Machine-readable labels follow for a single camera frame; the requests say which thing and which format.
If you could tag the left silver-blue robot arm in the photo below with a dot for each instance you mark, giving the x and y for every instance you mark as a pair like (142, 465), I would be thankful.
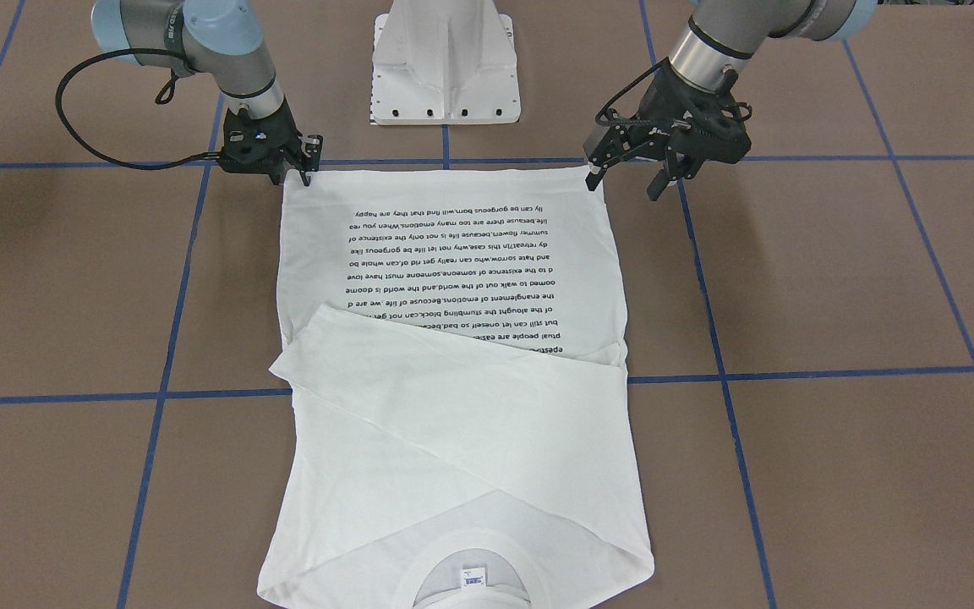
(727, 33)

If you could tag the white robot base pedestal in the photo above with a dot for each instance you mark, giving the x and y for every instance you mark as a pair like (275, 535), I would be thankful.
(444, 62)

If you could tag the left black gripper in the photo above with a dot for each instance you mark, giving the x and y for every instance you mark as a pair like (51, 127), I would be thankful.
(659, 105)

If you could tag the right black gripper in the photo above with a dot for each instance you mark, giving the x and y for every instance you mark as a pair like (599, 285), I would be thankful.
(278, 134)

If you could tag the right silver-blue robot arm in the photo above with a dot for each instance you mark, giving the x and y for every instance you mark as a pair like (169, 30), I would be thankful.
(222, 38)

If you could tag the white long-sleeve printed shirt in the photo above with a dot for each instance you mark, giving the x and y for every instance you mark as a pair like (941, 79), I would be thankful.
(455, 343)

